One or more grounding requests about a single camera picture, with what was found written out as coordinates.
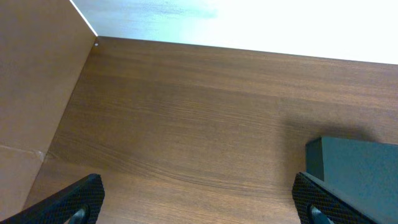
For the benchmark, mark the brown cardboard side panel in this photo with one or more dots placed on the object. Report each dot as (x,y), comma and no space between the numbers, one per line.
(44,46)

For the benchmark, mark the black open cardboard box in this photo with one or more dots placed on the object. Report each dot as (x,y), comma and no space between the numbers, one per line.
(364,171)

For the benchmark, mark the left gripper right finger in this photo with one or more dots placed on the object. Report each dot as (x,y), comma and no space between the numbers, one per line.
(317,203)

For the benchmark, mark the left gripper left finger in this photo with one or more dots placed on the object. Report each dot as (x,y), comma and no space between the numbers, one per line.
(80,202)

